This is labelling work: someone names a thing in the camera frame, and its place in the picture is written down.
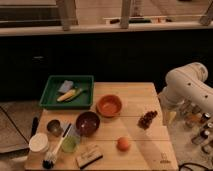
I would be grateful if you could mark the bunch of dark grapes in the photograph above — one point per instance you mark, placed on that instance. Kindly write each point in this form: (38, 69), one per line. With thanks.
(146, 120)

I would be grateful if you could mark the green plastic tray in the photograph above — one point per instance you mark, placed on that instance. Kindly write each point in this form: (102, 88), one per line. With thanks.
(83, 98)

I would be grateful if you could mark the orange apple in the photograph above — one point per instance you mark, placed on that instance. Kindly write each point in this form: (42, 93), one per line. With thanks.
(123, 144)

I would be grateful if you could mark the spice jar rack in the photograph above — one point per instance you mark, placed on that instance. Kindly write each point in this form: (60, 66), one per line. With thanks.
(193, 120)

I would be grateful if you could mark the dark maroon bowl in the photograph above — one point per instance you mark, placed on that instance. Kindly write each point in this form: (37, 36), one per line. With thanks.
(87, 123)

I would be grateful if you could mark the small metal cup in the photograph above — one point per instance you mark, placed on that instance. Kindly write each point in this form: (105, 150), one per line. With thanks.
(54, 127)

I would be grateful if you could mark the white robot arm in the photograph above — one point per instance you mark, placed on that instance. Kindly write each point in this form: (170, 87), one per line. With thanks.
(186, 91)

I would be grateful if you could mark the white round container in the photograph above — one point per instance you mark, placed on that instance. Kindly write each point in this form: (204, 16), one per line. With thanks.
(39, 143)

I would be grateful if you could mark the orange red bowl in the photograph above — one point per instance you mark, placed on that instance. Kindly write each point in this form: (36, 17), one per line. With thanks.
(109, 105)

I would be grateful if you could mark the white handled dish brush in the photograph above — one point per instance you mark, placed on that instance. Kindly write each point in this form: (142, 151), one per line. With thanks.
(51, 156)

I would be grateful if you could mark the wooden block eraser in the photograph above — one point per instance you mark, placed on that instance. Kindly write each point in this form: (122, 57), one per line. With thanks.
(90, 155)

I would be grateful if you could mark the blue grey sponge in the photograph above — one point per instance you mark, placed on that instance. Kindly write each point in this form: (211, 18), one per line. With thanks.
(66, 86)

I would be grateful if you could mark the black handle beside board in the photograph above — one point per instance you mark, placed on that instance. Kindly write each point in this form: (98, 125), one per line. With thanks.
(34, 126)

